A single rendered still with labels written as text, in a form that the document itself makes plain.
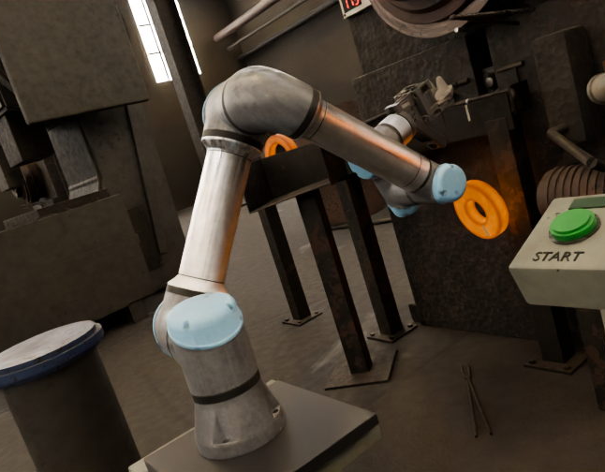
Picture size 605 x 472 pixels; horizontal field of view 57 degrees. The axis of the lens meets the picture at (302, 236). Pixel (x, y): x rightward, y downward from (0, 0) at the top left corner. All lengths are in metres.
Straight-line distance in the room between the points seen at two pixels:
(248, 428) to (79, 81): 3.04
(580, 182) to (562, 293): 0.66
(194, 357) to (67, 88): 2.93
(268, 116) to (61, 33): 2.91
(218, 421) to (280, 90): 0.54
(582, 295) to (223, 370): 0.54
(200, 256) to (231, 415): 0.29
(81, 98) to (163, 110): 8.39
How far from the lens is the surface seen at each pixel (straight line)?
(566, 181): 1.22
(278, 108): 0.94
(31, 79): 3.62
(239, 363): 0.89
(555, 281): 0.55
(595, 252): 0.54
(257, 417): 0.92
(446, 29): 1.48
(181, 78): 8.25
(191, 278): 1.01
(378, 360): 1.83
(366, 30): 1.87
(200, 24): 12.97
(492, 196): 1.42
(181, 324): 0.88
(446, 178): 1.09
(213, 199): 1.02
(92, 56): 3.80
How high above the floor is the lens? 0.76
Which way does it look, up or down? 10 degrees down
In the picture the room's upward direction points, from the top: 18 degrees counter-clockwise
